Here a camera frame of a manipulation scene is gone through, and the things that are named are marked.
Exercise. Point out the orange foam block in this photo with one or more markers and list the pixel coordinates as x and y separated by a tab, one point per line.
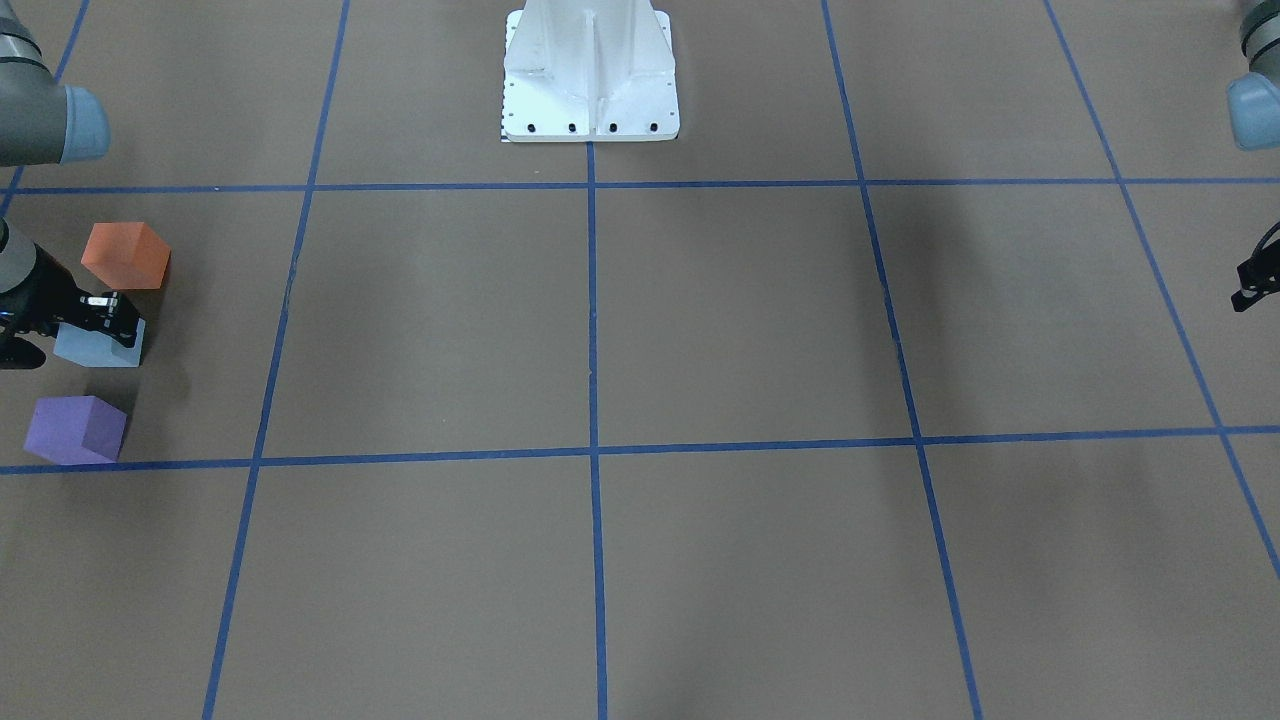
127	256

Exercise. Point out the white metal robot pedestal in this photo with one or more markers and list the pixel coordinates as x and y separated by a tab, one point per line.
589	72

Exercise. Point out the purple foam block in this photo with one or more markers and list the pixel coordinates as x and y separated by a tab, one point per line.
75	430

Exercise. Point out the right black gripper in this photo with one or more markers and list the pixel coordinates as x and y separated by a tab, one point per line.
40	293

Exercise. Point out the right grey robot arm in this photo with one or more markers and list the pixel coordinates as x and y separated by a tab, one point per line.
44	122

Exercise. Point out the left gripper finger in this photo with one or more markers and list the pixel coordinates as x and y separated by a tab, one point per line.
1258	279

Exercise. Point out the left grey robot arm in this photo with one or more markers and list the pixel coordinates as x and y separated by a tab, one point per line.
1253	108

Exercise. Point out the light blue foam block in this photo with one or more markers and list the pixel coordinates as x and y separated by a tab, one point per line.
98	350

